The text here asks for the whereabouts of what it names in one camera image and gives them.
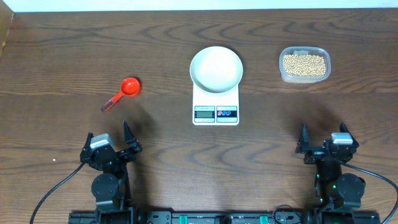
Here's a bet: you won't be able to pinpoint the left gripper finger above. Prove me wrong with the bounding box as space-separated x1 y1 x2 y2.
81 133 93 156
123 121 142 153

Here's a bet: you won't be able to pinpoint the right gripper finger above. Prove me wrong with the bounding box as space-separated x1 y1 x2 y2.
339 122 349 133
295 123 309 154

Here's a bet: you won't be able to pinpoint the red plastic measuring scoop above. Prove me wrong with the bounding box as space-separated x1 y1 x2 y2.
101 77 141 112

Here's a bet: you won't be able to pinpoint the white digital kitchen scale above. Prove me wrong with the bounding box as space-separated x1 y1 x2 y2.
192 84 239 126

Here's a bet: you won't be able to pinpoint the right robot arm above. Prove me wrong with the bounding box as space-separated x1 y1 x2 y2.
296 123 366 223

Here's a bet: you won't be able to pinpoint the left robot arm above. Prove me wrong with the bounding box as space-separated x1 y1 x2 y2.
80 121 146 224

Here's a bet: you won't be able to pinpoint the white ceramic bowl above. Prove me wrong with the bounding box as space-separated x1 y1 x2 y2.
189 46 244 94

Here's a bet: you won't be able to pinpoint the soybeans in container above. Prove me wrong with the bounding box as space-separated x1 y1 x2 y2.
282 55 326 77

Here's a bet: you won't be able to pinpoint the clear plastic container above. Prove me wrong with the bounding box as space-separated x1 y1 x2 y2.
279 47 331 84

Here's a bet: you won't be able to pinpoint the cardboard box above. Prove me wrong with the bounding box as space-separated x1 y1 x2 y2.
0 0 14 55

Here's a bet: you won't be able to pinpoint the right black cable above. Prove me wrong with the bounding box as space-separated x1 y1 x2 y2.
337 159 398 224

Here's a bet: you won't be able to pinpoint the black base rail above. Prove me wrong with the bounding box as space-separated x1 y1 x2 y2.
68 210 381 224

